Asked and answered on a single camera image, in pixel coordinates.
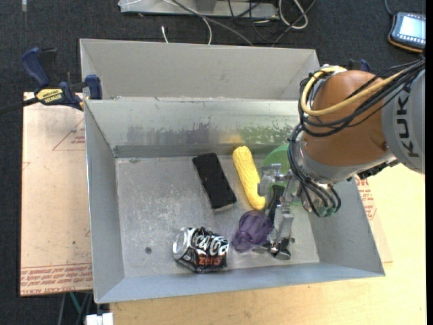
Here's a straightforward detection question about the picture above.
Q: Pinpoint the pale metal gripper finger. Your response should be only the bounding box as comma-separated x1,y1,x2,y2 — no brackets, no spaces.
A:
270,236,294,248
261,244,292,261

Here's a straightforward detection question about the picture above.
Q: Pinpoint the clear purple plastic cup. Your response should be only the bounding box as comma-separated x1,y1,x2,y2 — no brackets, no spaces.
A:
231,210,275,253

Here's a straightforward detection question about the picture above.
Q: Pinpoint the yellow toy corn cob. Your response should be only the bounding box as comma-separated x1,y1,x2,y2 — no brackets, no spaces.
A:
231,145,267,212

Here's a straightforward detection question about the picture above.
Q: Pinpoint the green plastic cup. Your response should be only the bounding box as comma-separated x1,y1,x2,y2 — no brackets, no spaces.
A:
263,143,302,207

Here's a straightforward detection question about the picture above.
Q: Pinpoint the crushed black soda can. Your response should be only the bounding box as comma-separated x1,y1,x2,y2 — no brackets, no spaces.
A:
172,225,231,274

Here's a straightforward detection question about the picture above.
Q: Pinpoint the black sponge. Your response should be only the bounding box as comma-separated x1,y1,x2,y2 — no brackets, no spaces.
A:
191,152,238,214

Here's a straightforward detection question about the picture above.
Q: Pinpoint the grey metal bin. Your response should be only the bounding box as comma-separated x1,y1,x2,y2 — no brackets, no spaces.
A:
79,38,386,305

